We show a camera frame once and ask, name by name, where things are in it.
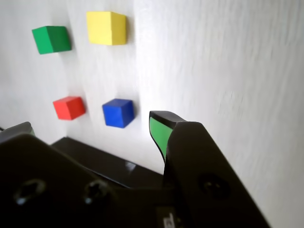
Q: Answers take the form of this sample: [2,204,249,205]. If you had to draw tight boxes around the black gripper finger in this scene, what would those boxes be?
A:
[0,121,153,228]
[149,110,272,228]

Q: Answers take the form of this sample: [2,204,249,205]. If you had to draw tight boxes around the green wooden cube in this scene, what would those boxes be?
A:
[31,25,73,56]

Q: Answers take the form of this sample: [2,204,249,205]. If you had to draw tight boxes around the red wooden cube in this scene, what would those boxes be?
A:
[52,95,86,121]

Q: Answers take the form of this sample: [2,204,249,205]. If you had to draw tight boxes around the blue wooden cube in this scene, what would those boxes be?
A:
[102,98,134,129]

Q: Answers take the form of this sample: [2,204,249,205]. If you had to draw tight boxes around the yellow wooden cube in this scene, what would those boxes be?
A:
[85,10,127,46]

